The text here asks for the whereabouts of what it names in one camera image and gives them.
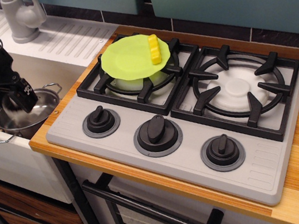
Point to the wooden drawer fronts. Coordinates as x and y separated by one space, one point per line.
20 206

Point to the green plastic plate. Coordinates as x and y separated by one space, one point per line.
129 58

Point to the black burner grate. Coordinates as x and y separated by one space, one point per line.
154 94
241 92

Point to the right black burner grate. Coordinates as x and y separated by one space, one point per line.
241 92

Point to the black stove knob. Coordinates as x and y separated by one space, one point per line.
158 137
223 153
101 123

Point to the left black stove knob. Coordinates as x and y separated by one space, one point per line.
101 123

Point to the left black burner grate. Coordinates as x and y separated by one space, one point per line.
154 94

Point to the small steel pot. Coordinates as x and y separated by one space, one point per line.
15 122

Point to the toy oven door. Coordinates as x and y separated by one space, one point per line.
119 201

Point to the right black stove knob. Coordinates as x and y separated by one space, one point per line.
223 153

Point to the white toy sink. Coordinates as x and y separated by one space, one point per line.
53 60

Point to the yellow toy fry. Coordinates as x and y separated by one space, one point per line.
155 52

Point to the grey toy faucet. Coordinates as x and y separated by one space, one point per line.
23 20

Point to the middle black stove knob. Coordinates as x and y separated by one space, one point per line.
158 137

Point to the grey toy stove top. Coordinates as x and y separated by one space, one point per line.
260 178

